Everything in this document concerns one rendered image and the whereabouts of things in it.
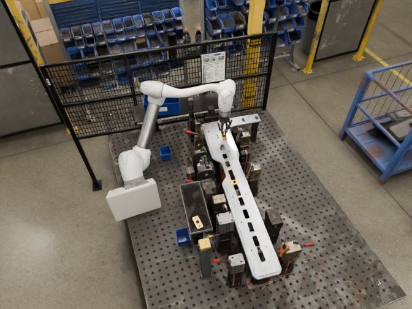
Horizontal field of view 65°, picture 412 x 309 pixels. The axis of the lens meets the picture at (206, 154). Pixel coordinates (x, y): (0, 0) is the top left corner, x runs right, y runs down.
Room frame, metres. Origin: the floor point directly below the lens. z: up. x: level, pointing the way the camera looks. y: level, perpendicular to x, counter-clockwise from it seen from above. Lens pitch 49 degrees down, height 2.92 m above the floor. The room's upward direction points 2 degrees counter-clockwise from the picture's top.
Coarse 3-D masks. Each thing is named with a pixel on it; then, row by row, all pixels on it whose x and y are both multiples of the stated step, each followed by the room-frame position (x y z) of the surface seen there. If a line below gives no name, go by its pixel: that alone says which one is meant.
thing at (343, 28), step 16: (336, 0) 4.22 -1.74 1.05; (352, 0) 4.33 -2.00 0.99; (368, 0) 4.43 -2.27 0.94; (320, 16) 4.16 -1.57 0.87; (336, 16) 4.26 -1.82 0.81; (352, 16) 4.38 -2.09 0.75; (368, 16) 4.46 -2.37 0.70; (320, 32) 4.16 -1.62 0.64; (336, 32) 4.30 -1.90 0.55; (352, 32) 4.41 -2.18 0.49; (368, 32) 4.46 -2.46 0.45; (320, 48) 4.23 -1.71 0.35; (336, 48) 4.34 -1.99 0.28; (352, 48) 4.44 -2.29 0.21
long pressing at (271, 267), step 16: (208, 128) 1.98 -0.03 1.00; (224, 128) 1.97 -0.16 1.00; (208, 144) 1.79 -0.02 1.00; (224, 144) 1.79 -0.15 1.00; (224, 160) 1.62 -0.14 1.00; (240, 176) 1.46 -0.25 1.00; (224, 192) 1.32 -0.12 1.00; (240, 192) 1.32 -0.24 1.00; (240, 208) 1.18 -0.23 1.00; (256, 208) 1.18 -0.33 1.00; (240, 224) 1.06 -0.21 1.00; (256, 224) 1.06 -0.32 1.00; (240, 240) 0.95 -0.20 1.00; (256, 256) 0.84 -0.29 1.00; (272, 256) 0.84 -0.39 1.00; (256, 272) 0.74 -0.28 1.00; (272, 272) 0.74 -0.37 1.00
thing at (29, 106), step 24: (0, 0) 3.01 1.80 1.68; (0, 24) 2.98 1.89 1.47; (24, 24) 3.02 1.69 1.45; (0, 48) 2.95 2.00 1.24; (24, 48) 3.02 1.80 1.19; (0, 72) 2.92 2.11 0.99; (24, 72) 2.99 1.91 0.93; (48, 72) 3.08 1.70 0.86; (0, 96) 2.88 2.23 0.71; (24, 96) 2.96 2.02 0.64; (48, 96) 3.02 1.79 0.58; (0, 120) 2.84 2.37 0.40; (24, 120) 2.92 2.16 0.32; (48, 120) 3.00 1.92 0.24
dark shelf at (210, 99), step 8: (200, 96) 2.37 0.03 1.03; (208, 96) 2.37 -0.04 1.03; (216, 96) 2.37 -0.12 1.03; (184, 104) 2.27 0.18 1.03; (200, 104) 2.26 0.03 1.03; (208, 104) 2.26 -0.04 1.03; (216, 104) 2.25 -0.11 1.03; (232, 104) 2.25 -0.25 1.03; (136, 112) 2.18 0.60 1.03; (144, 112) 2.18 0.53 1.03; (184, 112) 2.16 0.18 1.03; (200, 112) 2.17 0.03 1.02; (136, 120) 2.08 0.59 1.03; (160, 120) 2.09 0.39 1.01
